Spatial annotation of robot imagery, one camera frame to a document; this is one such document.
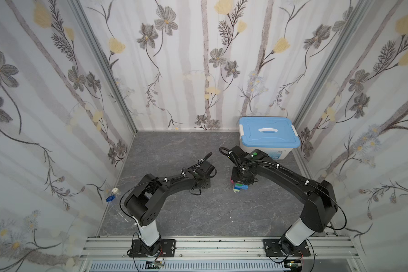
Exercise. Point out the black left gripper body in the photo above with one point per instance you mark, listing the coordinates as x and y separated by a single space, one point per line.
205 170

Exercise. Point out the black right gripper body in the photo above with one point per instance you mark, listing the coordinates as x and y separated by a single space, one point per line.
240 177

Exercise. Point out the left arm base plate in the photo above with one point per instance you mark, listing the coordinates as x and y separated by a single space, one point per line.
161 248

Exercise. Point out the clear bottle blue cap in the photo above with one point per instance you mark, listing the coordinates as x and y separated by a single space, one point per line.
110 198

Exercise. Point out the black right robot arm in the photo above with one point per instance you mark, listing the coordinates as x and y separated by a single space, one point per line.
318 198

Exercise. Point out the clear bottle white cap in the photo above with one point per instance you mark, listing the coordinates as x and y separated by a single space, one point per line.
116 192

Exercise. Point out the white perforated cable tray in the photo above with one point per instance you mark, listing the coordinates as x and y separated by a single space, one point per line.
188 266

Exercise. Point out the light blue long lego brick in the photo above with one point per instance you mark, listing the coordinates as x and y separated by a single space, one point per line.
240 186

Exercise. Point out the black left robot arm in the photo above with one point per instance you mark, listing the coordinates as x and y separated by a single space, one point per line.
144 202

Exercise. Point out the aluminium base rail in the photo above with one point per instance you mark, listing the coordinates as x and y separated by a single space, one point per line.
218 248

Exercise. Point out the blue lid storage box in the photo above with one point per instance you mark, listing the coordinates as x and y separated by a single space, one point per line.
275 136

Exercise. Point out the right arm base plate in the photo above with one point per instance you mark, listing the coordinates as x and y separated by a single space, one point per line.
277 248

